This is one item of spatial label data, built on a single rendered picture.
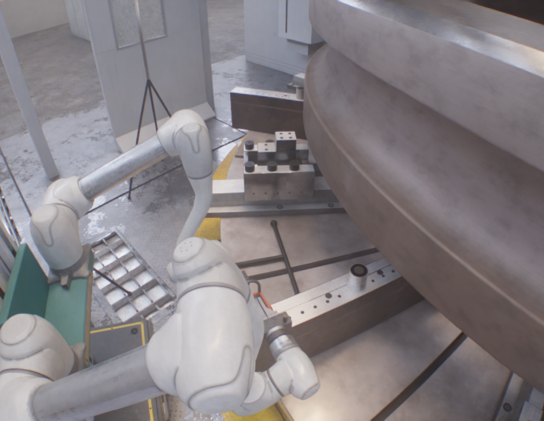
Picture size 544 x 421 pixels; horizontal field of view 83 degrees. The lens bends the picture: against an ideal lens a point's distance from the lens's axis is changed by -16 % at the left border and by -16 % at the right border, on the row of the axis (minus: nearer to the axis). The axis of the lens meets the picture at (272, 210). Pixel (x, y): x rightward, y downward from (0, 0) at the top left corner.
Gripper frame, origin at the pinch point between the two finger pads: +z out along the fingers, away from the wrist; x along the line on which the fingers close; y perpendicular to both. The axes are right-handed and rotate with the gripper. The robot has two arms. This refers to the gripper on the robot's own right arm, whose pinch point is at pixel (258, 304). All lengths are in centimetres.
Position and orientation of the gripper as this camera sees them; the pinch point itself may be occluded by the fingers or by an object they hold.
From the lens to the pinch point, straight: 132.2
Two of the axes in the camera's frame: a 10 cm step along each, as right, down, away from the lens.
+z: -4.3, -5.8, 6.9
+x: -9.0, 2.8, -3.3
